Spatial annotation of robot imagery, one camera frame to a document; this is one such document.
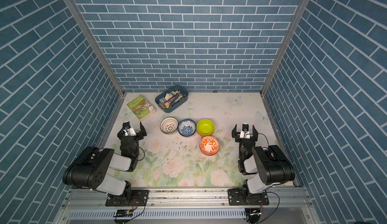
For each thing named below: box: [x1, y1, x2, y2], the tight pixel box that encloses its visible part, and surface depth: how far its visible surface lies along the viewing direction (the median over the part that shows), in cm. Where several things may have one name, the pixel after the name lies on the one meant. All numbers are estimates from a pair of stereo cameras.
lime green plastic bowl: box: [196, 119, 216, 136], surface depth 97 cm
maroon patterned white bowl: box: [159, 116, 179, 135], surface depth 98 cm
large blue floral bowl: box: [177, 119, 197, 137], surface depth 98 cm
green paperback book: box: [126, 94, 157, 122], surface depth 110 cm
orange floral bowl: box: [199, 135, 220, 156], surface depth 91 cm
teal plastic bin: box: [154, 84, 189, 114], surface depth 115 cm
